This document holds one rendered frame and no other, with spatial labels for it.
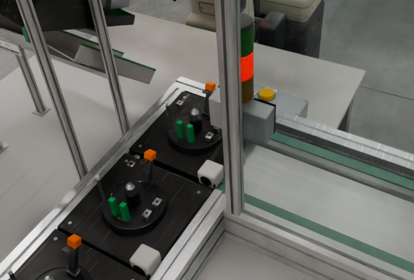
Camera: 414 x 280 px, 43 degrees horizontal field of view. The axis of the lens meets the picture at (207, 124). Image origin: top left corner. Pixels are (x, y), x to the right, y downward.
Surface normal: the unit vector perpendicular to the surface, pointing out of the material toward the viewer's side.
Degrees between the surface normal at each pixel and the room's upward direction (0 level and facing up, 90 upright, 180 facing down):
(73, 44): 90
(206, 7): 98
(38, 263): 0
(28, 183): 0
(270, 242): 90
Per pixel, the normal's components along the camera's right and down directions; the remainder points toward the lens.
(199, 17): -0.13, -0.62
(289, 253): -0.51, 0.61
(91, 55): 0.76, 0.42
